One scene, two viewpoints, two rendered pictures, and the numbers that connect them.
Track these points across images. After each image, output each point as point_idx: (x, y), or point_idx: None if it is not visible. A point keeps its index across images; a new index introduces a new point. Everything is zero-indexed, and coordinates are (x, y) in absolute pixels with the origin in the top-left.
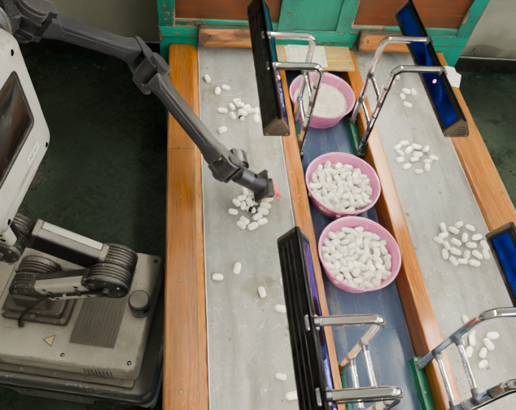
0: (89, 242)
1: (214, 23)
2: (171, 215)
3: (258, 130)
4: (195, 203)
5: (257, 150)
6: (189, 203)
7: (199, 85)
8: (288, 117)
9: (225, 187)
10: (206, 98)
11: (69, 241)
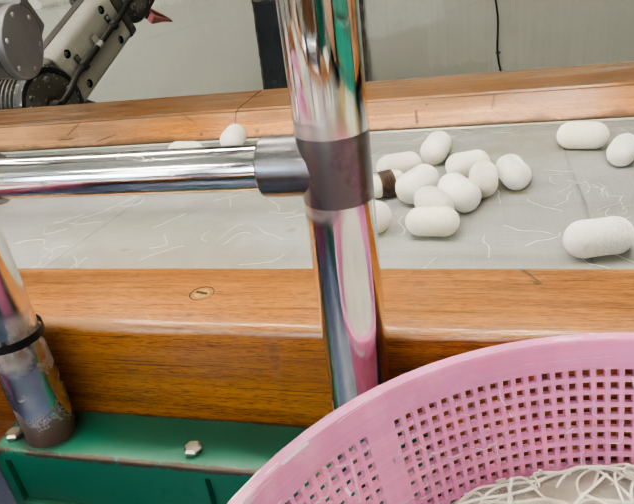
0: (55, 41)
1: None
2: (44, 108)
3: (282, 235)
4: (39, 125)
5: (154, 230)
6: (49, 118)
7: (622, 118)
8: (302, 303)
9: None
10: (529, 133)
11: (63, 21)
